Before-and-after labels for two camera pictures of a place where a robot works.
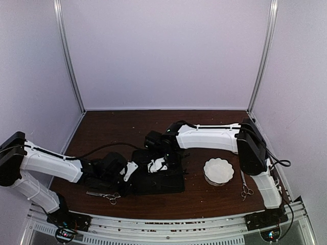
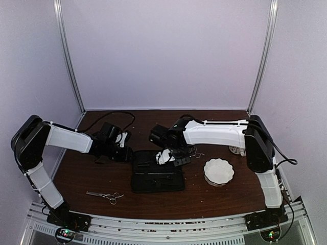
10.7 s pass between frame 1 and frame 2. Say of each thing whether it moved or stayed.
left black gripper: moved
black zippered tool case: stayed
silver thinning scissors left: stayed
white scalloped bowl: stayed
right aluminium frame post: stayed
